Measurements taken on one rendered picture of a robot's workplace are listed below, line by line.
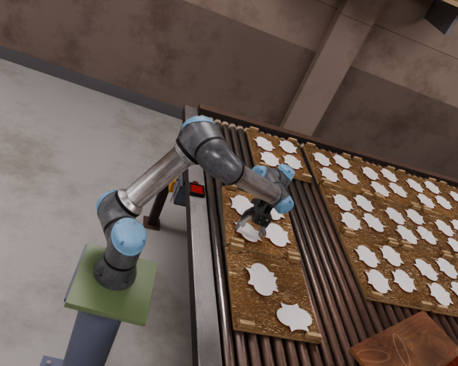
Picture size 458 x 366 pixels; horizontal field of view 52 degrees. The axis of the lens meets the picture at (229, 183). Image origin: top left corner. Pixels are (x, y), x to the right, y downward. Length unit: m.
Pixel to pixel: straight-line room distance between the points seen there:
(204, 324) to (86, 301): 0.41
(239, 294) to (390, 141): 3.53
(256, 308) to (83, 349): 0.69
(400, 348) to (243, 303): 0.59
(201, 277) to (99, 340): 0.45
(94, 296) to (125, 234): 0.25
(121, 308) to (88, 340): 0.30
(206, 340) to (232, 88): 3.25
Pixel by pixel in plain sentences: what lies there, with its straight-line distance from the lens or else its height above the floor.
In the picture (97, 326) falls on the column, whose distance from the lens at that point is 1.87.
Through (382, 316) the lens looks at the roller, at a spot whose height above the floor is 0.92.
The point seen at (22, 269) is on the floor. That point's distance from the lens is 2.92.
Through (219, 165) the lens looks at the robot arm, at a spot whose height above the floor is 1.44.
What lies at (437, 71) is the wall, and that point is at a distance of 4.91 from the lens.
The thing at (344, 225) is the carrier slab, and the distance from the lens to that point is 2.52.
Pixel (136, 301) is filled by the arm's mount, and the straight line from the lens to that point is 1.71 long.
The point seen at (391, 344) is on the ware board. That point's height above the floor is 1.04.
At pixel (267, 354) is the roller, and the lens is 1.74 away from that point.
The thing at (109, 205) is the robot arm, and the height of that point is 1.12.
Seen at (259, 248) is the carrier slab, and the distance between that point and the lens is 2.06.
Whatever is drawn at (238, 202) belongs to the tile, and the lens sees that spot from 2.24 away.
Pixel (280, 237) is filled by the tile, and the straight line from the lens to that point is 2.17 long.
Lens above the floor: 2.20
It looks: 33 degrees down
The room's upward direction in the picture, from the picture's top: 25 degrees clockwise
